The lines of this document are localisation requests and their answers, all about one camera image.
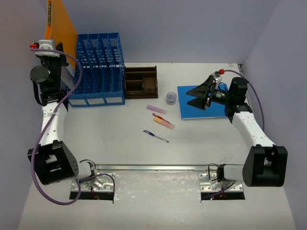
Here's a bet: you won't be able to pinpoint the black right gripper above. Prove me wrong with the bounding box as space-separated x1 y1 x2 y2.
186 76 232 111

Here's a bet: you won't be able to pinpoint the orange binder folder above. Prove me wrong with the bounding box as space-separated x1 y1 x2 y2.
45 0 78 58

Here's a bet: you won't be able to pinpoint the blue folder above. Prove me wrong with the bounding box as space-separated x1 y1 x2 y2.
177 83 234 120

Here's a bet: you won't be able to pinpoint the white clipboard with metal clip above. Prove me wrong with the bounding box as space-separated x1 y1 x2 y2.
61 66 75 90

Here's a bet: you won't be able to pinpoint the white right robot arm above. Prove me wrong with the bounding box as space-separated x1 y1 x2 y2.
186 70 288 188

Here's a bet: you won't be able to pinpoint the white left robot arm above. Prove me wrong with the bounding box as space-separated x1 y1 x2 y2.
28 40 100 188

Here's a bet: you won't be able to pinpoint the small clear round container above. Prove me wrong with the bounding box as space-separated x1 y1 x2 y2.
166 92 177 105

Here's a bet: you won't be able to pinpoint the pink eraser stick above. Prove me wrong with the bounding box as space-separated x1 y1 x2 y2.
146 105 167 115

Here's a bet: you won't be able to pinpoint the blue plastic file rack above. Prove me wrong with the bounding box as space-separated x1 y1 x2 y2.
69 33 125 107

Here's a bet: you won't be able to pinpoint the dark brown wooden organizer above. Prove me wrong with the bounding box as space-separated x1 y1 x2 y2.
125 66 158 99

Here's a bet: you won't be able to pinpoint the blue ballpoint pen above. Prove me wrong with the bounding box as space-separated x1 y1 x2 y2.
143 130 169 143

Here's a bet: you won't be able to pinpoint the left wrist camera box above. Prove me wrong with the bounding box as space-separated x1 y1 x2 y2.
30 39 60 58

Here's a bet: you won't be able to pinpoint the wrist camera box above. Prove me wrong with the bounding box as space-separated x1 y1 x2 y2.
30 39 60 58
213 69 225 85

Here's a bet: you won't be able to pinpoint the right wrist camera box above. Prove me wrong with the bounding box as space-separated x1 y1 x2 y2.
213 69 225 85

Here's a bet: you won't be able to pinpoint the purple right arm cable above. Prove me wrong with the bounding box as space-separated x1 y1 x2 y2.
224 69 265 132

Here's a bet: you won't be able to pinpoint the metal rail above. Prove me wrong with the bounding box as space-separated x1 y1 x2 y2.
94 163 245 172

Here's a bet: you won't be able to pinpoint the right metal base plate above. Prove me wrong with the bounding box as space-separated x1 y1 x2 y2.
199 172 243 192

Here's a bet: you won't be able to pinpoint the metal base plate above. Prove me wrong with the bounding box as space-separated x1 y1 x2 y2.
199 172 243 192
80 172 116 193

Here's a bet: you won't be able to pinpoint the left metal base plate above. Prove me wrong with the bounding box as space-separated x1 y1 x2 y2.
80 172 116 193

